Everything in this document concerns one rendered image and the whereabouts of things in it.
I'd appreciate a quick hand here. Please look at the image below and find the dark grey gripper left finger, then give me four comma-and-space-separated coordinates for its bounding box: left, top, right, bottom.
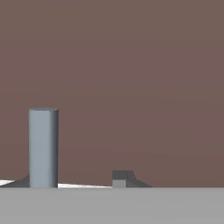
1, 174, 31, 189

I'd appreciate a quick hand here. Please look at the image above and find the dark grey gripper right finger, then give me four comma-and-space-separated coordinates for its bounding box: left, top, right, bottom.
112, 171, 154, 189

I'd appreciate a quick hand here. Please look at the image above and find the grey cylindrical cupboard handle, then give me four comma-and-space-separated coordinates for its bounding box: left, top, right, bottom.
28, 107, 60, 189

